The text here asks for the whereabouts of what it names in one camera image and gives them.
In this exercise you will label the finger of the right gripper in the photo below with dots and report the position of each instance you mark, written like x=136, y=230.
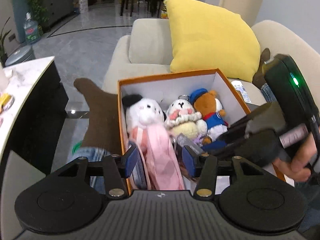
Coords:
x=232, y=132
x=220, y=149

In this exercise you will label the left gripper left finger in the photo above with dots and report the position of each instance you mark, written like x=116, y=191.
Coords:
x=116, y=170

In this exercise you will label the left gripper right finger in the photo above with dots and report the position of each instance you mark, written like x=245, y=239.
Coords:
x=205, y=169

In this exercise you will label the brown bear sailor plush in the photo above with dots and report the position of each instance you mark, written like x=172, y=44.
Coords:
x=211, y=109

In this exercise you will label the pink fabric pouch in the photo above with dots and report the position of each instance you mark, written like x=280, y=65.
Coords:
x=160, y=167

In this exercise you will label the crochet bunny plush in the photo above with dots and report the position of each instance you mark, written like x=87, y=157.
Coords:
x=183, y=118

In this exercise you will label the white dog plush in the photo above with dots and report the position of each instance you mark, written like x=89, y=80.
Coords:
x=141, y=112

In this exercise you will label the person right hand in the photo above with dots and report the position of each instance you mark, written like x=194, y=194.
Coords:
x=296, y=169

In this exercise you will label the right jeans leg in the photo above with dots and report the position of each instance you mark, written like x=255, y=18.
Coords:
x=267, y=93

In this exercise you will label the brown sock left foot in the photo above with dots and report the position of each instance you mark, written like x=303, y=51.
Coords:
x=103, y=129

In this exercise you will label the white tube bottle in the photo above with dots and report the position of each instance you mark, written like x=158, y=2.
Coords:
x=237, y=84

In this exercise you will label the orange cardboard box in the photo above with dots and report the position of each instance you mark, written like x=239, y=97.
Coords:
x=165, y=89

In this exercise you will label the yellow cushion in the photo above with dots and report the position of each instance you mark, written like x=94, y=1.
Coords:
x=205, y=36

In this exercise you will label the white marble coffee table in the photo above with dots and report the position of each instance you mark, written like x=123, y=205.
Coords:
x=32, y=125

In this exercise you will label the beige sofa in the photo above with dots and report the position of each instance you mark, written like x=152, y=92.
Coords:
x=148, y=50

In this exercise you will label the grey round stool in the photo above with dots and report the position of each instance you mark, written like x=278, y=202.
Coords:
x=22, y=54

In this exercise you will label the potted leaf plant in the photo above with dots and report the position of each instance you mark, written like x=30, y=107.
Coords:
x=4, y=34

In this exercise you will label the water jug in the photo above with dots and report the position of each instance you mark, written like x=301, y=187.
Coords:
x=31, y=29

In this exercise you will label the dark grey cabinet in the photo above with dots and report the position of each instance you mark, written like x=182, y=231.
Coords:
x=56, y=10

